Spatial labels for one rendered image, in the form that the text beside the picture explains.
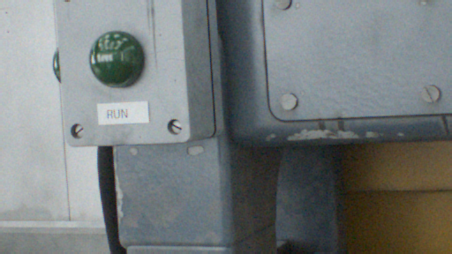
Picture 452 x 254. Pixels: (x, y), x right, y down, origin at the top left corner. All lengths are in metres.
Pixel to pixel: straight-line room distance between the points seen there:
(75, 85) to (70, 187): 6.30
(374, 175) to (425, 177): 0.04
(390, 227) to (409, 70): 0.33
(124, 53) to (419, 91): 0.15
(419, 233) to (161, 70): 0.38
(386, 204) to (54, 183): 6.14
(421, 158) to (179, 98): 0.31
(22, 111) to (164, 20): 6.52
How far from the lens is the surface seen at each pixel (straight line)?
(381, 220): 0.76
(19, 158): 7.00
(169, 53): 0.44
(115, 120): 0.45
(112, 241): 0.55
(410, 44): 0.45
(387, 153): 0.70
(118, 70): 0.44
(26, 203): 7.02
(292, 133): 0.47
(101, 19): 0.46
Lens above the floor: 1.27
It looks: 3 degrees down
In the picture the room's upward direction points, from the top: 4 degrees counter-clockwise
